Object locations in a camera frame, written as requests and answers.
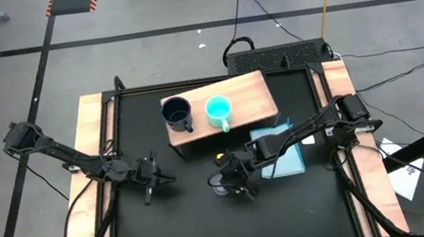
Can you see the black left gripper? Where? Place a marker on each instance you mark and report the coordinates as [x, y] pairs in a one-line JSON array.
[[149, 173]]

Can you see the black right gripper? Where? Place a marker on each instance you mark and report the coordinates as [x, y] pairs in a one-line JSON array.
[[240, 170]]

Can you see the clear plastic cup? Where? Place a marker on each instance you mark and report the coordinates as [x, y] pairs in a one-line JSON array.
[[221, 191]]

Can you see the dark blue enamel mug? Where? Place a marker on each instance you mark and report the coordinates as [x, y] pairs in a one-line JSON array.
[[176, 113]]

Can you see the teal plastic mug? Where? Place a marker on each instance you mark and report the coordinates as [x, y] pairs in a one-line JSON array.
[[218, 109]]

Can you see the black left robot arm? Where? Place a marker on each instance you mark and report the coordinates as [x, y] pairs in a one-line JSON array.
[[63, 154]]

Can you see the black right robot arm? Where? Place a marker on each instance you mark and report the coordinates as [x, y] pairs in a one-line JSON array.
[[301, 129]]

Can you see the wooden shelf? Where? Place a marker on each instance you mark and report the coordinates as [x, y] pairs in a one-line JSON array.
[[250, 96]]

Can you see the light blue cloth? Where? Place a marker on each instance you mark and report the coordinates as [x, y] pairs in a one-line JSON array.
[[289, 161]]

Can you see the small white label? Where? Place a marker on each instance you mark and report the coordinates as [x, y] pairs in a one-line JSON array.
[[308, 140]]

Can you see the wooden side board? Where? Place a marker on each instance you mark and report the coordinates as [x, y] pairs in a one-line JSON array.
[[339, 75], [84, 124]]

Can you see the black perforated computer case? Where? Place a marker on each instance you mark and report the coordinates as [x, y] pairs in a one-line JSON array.
[[274, 57]]

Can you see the white paper sheet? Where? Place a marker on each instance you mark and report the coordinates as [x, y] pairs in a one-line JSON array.
[[408, 182]]

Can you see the black desk beam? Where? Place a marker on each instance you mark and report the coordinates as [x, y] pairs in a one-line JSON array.
[[416, 150]]

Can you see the black hazard-striped mat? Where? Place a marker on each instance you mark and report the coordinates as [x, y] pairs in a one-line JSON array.
[[73, 1]]

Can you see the black metal table frame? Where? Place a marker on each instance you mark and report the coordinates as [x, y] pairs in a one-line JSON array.
[[137, 90]]

